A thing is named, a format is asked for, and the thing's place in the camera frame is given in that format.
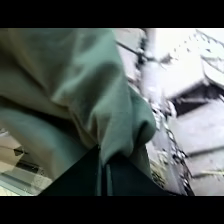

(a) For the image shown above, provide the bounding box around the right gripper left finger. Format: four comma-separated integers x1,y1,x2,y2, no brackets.
38,144,102,197

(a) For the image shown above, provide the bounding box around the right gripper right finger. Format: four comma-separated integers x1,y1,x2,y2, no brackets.
105,153,172,197

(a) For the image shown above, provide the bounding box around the green shirt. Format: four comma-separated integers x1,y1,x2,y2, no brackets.
0,28,158,183

